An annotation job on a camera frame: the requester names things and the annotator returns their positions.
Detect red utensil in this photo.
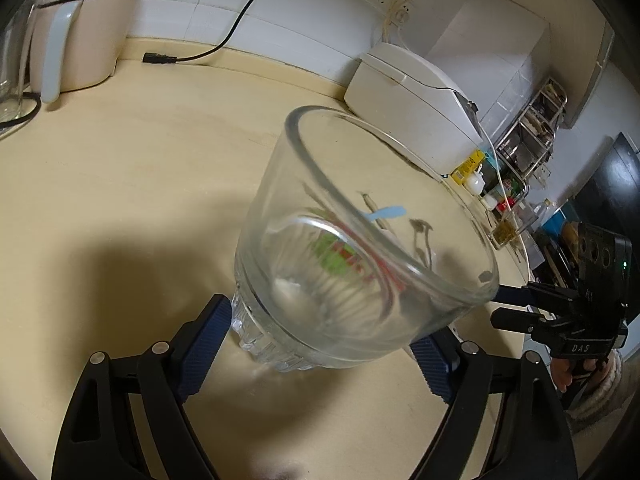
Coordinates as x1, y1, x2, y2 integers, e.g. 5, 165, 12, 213
317, 214, 399, 285

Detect beige air fryer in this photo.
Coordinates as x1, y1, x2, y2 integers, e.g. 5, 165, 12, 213
29, 0, 139, 105

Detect yellow box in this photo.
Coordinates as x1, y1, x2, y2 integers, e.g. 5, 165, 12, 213
451, 148, 485, 185

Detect clear glass jar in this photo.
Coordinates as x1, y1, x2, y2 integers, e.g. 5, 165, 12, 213
0, 0, 34, 129

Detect blue plastic spoon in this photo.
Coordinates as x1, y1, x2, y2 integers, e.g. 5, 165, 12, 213
364, 206, 407, 221

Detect glass jar yellow contents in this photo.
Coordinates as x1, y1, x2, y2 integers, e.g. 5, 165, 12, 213
490, 216, 518, 249

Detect green silicone brush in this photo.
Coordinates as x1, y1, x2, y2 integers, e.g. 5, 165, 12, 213
310, 232, 356, 275

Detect black power cable plug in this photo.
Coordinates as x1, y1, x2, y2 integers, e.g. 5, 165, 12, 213
141, 0, 281, 66

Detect white wall socket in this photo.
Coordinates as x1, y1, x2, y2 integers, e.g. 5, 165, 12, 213
363, 0, 412, 25

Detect metal kitchen rack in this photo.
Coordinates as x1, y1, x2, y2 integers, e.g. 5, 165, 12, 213
496, 77, 567, 202

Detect white rice cooker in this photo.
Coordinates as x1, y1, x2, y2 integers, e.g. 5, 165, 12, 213
344, 42, 482, 176

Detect right hand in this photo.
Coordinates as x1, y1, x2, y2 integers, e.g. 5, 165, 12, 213
550, 358, 573, 392

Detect clear glass cup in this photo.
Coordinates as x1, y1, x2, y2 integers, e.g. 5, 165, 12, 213
231, 105, 499, 373

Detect small white pot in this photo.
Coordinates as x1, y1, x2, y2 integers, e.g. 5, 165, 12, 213
463, 171, 485, 196

